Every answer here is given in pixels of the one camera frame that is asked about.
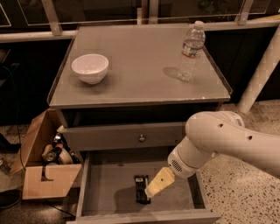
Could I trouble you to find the open grey middle drawer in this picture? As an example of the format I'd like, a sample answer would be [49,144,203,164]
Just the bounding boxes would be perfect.
[67,147,221,224]

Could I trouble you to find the white ceramic bowl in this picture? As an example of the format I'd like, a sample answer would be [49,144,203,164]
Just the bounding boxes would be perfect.
[71,53,109,84]

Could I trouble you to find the metal railing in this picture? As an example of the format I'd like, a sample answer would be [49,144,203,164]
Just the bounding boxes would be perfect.
[0,0,280,43]

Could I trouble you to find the grey top drawer with knob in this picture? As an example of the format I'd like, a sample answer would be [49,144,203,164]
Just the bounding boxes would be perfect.
[62,122,185,151]

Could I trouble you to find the light wooden box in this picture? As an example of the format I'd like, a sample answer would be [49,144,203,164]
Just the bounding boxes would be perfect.
[10,109,82,200]

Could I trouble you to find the black cable on floor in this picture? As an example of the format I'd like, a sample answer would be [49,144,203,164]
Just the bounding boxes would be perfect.
[0,64,77,218]

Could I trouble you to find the cans and items in box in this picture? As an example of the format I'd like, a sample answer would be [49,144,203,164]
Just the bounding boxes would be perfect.
[41,133,80,165]

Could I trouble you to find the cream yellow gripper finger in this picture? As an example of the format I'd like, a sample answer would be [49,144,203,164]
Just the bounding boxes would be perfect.
[144,167,175,198]

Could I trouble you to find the grey drawer cabinet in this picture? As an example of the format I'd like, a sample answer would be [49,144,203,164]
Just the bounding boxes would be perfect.
[46,24,234,224]

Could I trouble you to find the clear plastic water bottle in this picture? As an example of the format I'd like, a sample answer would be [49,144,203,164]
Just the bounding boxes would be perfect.
[178,21,206,81]

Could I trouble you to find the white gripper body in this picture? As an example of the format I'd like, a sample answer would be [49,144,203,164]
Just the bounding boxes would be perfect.
[167,136,216,179]

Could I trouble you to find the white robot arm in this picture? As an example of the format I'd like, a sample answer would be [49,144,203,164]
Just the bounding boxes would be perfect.
[144,111,280,198]

